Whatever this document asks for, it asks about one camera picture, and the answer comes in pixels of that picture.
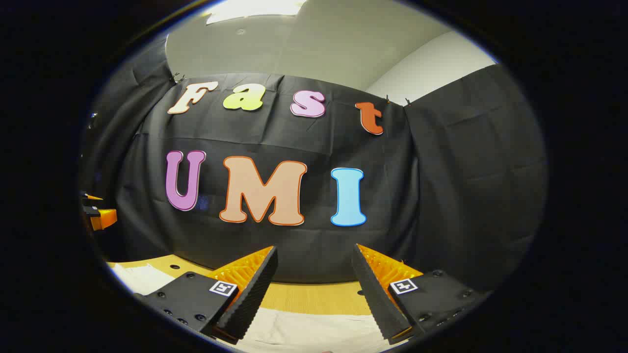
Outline black backdrop cloth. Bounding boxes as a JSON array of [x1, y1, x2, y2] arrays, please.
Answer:
[[78, 34, 548, 295]]

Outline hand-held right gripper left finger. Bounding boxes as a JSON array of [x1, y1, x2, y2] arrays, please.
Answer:
[[133, 245, 279, 344]]

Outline ceiling light panel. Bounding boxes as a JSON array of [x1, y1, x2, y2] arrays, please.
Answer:
[[205, 0, 307, 25]]

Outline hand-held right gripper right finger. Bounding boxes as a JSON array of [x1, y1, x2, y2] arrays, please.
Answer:
[[351, 243, 492, 345]]

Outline white jeans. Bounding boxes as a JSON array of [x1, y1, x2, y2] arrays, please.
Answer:
[[110, 264, 410, 353]]

